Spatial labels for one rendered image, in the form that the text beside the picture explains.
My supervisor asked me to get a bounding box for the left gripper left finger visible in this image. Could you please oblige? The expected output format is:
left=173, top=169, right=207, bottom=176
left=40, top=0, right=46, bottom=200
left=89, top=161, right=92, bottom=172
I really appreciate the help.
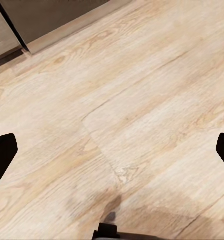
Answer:
left=0, top=133, right=18, bottom=181

